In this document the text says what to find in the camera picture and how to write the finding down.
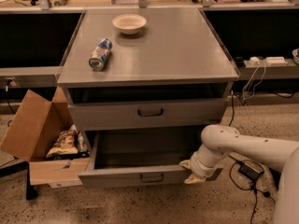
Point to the grey drawer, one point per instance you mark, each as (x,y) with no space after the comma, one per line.
(139,157)
(150,114)

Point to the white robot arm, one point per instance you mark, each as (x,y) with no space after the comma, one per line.
(280,155)

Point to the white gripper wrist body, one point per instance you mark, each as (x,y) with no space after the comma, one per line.
(198,168)

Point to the chip snack bag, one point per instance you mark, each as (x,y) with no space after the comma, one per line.
(64,145)

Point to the grey drawer cabinet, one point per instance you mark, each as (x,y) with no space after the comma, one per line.
(174,57)

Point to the grey top drawer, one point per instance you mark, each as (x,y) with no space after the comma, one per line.
(150,114)

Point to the blue silver drink can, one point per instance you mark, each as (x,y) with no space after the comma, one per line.
(100,55)

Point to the white bowl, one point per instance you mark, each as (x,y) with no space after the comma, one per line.
(129,24)

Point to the white power strip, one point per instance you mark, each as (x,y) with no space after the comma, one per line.
(268,61)

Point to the brown cardboard box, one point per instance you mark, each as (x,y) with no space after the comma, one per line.
(32,133)

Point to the black power adapter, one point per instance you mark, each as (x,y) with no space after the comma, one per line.
(250,172)

